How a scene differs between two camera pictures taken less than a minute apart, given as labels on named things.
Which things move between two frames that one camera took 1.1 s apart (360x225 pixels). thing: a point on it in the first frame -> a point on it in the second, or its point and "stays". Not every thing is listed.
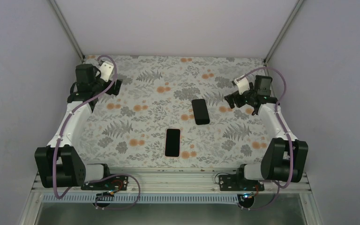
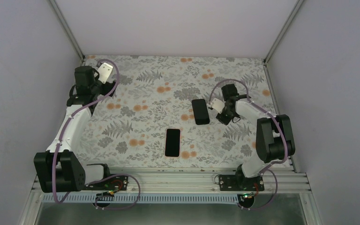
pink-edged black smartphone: (172, 143) stays
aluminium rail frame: (181, 181) stays
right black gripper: (230, 101) -> (224, 121)
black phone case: (200, 111) stays
